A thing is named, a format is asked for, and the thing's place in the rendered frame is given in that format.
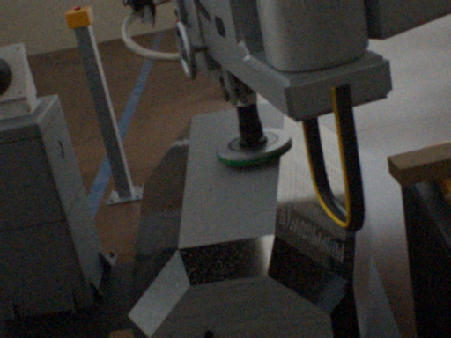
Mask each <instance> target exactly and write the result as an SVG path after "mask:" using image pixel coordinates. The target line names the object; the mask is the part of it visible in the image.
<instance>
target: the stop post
mask: <svg viewBox="0 0 451 338"><path fill-rule="evenodd" d="M64 16H65V18H66V22H67V25H68V27H69V29H72V28H73V31H74V34H75V37H76V40H77V44H78V48H79V52H80V54H81V61H82V63H83V67H84V70H85V75H86V78H87V81H88V84H89V88H90V93H91V97H92V102H93V105H94V108H95V112H96V114H97V117H98V121H99V126H100V132H101V134H102V138H103V142H104V144H105V147H106V151H107V155H108V162H109V165H110V168H111V171H112V174H113V177H114V180H115V185H116V188H117V189H115V190H112V193H111V195H110V196H109V199H108V201H107V205H113V204H123V203H127V202H135V201H141V200H142V197H143V189H144V186H134V187H133V185H132V181H131V178H130V175H129V168H128V166H127V163H126V157H125V153H124V150H123V147H122V142H121V138H120V135H119V132H118V128H117V122H116V119H115V114H114V110H113V107H112V104H111V100H110V98H109V95H108V91H107V82H106V79H105V77H104V73H103V69H102V67H101V63H100V58H99V52H98V49H97V45H96V42H95V39H94V35H93V32H92V27H91V23H92V22H93V21H94V17H93V14H92V8H91V7H82V8H80V9H77V10H70V11H68V12H67V13H66V14H65V15H64Z"/></svg>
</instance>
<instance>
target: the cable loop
mask: <svg viewBox="0 0 451 338"><path fill-rule="evenodd" d="M331 93H332V99H333V113H334V118H335V124H336V134H337V141H338V146H339V151H340V158H341V163H342V175H343V181H344V193H345V200H346V211H347V212H346V211H345V210H344V209H343V208H342V206H341V205H340V203H338V202H337V200H336V198H335V196H334V195H333V191H332V189H331V186H330V184H329V178H328V175H327V170H326V166H325V162H324V152H323V148H322V138H321V133H320V127H319V122H318V117H316V118H313V119H309V120H307V121H302V122H301V124H302V129H303V134H304V140H305V145H306V150H307V162H308V167H309V171H310V175H311V178H312V182H313V186H314V190H315V192H316V196H317V199H318V201H319V203H320V204H321V205H322V207H323V208H324V209H325V212H327V213H328V214H329V216H330V217H331V218H332V219H333V221H334V222H337V223H338V224H339V225H341V226H342V228H343V229H345V230H346V231H350V232H357V231H359V230H361V229H362V227H363V225H364V222H365V218H366V205H365V195H364V188H363V180H362V173H361V167H360V161H359V143H358V137H357V131H356V124H355V119H354V113H353V106H352V100H351V84H350V83H349V84H343V85H340V86H337V87H333V88H331Z"/></svg>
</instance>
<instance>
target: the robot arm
mask: <svg viewBox="0 0 451 338"><path fill-rule="evenodd" d="M123 2H124V7H126V6H127V5H129V7H132V10H134V11H139V10H142V9H143V8H144V13H143V15H141V16H140V17H139V18H140V20H141V22H142V24H143V23H144V24H145V23H149V22H151V23H152V27H154V25H155V19H156V7H155V3H154V1H153V0H127V2H126V3H125V1H124V0H123ZM146 5H148V6H146ZM11 81H12V71H11V68H10V66H9V64H8V63H7V62H6V61H5V60H3V59H1V58H0V96H2V95H3V94H4V93H5V92H6V91H7V90H8V89H9V87H10V85H11Z"/></svg>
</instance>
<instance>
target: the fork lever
mask: <svg viewBox="0 0 451 338"><path fill-rule="evenodd" d="M196 68H197V69H198V70H200V71H202V73H203V74H204V75H205V76H206V77H208V78H209V79H212V81H214V82H215V83H216V84H218V85H219V86H220V87H221V88H223V91H222V93H223V97H224V99H225V102H229V101H230V92H229V91H228V90H227V89H226V85H225V80H224V77H223V72H222V70H213V71H207V70H205V69H204V68H203V67H202V66H201V65H200V64H199V63H198V62H196ZM233 82H234V87H235V91H236V96H237V99H238V100H239V102H240V103H242V104H243V105H245V104H247V103H248V102H247V94H250V93H254V92H255V91H254V90H253V89H251V88H249V87H248V86H245V85H244V84H243V83H242V82H240V81H239V80H238V79H235V78H234V77H233Z"/></svg>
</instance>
